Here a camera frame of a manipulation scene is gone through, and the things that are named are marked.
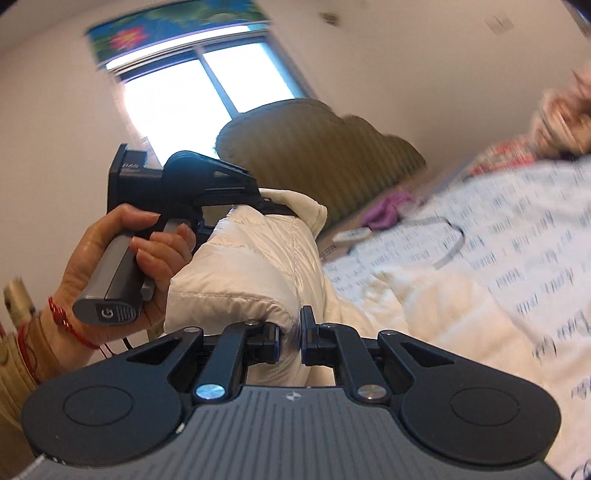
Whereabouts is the cream puffer jacket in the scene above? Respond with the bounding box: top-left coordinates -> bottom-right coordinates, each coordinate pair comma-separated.
164,189 -> 385,389

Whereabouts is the black thin cable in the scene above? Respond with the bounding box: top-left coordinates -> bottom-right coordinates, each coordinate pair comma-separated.
98,338 -> 134,358

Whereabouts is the person's left hand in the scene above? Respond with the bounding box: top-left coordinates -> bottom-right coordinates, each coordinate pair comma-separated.
52,203 -> 198,347

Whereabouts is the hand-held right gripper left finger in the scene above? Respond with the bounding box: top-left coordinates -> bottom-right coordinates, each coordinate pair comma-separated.
124,318 -> 283,403

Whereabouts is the white script printed quilt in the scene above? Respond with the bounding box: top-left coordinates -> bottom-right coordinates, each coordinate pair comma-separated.
322,156 -> 591,480

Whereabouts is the white remote controller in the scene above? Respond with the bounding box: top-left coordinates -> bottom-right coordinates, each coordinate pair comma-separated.
332,226 -> 373,247

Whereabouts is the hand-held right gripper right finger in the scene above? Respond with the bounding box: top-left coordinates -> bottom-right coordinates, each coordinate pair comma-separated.
300,305 -> 445,403

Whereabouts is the window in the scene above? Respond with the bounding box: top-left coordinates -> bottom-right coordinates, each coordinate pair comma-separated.
105,41 -> 302,158

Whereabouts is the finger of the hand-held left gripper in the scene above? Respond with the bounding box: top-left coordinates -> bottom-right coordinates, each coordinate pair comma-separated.
196,159 -> 302,219

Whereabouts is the person's left forearm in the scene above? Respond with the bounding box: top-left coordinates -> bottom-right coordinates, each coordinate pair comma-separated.
0,298 -> 101,423

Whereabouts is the grey flat cable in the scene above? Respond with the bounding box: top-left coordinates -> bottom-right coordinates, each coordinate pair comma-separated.
405,216 -> 468,271

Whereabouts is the pink blurry cloth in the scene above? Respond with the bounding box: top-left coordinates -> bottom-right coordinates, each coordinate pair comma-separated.
530,65 -> 591,158

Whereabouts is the purple cloth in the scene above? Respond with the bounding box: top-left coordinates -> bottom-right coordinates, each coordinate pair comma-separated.
362,191 -> 417,232

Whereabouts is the red string bracelet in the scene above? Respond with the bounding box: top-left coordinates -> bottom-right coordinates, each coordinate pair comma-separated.
46,296 -> 103,350

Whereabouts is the flower printed roller blind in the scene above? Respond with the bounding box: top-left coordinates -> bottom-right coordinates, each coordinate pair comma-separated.
85,0 -> 272,71

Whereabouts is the olive green bed headboard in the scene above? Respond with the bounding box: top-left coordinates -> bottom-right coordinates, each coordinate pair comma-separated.
215,97 -> 428,232

